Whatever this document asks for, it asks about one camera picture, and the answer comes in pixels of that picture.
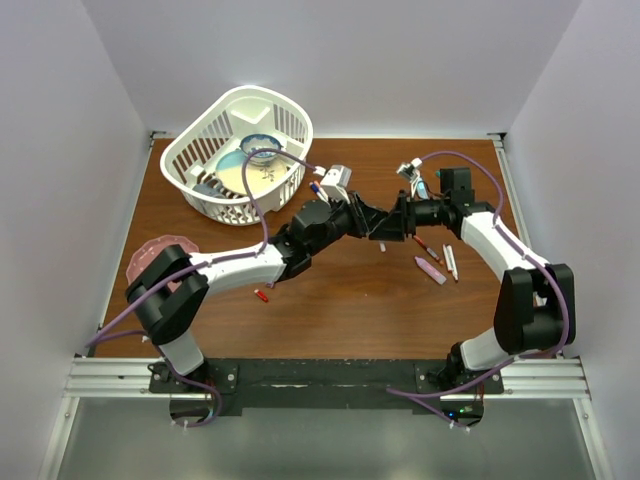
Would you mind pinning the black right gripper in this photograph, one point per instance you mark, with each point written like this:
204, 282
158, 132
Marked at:
393, 227

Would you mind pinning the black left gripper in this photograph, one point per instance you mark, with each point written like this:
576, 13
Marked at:
362, 216

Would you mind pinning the red ink gel pen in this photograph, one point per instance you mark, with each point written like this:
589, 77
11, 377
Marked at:
431, 252

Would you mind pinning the light blue capped marker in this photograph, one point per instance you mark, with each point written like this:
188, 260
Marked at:
422, 190

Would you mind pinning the purple highlighter marker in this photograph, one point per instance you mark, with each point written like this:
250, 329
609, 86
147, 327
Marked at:
430, 270

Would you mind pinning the red cap white marker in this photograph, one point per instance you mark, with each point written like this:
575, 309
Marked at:
450, 261

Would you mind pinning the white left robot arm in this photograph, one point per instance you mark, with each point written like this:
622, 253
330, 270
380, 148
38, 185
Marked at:
168, 293

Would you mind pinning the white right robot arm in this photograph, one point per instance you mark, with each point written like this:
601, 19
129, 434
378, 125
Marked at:
535, 310

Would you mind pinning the blue patterned bowl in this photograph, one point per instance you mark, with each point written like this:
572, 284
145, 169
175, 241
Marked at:
261, 149

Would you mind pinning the white plastic basket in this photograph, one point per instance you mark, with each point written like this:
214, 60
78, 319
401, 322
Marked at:
206, 161

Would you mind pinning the cream and blue plate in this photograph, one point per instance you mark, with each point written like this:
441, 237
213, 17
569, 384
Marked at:
259, 178

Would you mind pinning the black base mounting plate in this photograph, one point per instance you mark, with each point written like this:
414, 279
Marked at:
227, 387

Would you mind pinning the pink dotted plate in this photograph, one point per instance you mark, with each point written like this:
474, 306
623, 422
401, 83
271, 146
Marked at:
142, 257

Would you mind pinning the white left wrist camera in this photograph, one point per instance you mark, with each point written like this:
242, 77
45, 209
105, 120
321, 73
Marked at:
335, 183

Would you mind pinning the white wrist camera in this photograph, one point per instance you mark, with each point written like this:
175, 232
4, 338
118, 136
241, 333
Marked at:
335, 183
411, 172

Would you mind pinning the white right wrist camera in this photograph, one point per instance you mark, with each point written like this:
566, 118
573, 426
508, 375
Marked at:
411, 172

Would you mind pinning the aluminium frame rail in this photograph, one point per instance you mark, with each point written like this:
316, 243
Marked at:
355, 302

